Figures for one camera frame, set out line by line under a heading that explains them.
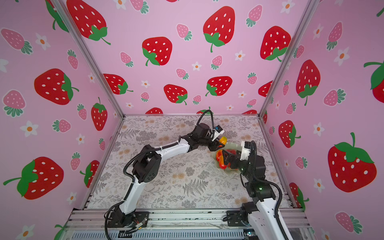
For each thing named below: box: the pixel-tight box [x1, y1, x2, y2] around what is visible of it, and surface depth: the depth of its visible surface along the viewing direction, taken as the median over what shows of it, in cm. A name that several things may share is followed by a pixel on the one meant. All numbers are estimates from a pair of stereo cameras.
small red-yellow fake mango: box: [216, 149, 227, 170], surface depth 90 cm
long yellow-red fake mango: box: [219, 136, 228, 145], surface depth 89 cm
